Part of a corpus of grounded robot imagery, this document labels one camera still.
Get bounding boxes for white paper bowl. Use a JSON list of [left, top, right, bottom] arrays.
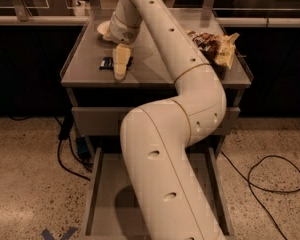
[[97, 21, 111, 41]]

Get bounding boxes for black floor cable right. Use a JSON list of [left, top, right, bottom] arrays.
[[219, 149, 300, 240]]

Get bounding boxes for open grey bottom drawer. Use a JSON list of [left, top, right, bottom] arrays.
[[79, 148, 237, 240]]

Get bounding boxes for black floor cable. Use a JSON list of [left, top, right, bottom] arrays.
[[219, 149, 300, 240], [6, 115, 94, 182]]

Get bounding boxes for brown and cream chip bag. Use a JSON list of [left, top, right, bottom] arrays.
[[187, 31, 239, 68]]

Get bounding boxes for grey drawer cabinet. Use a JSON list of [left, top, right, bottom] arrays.
[[61, 8, 253, 156]]

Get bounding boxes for grey middle drawer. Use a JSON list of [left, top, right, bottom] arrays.
[[72, 107, 240, 136]]

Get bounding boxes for black floor cable left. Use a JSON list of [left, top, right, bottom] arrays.
[[6, 115, 94, 182]]

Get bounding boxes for blue power adapter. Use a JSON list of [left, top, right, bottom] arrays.
[[75, 137, 90, 159]]

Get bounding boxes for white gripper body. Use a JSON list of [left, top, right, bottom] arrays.
[[103, 12, 142, 45]]

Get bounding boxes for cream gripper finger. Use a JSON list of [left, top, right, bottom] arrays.
[[113, 44, 133, 80]]

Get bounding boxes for blue rxbar blueberry bar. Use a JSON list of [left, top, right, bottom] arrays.
[[99, 57, 133, 70]]

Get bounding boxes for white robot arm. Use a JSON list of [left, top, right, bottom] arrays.
[[109, 0, 226, 240]]

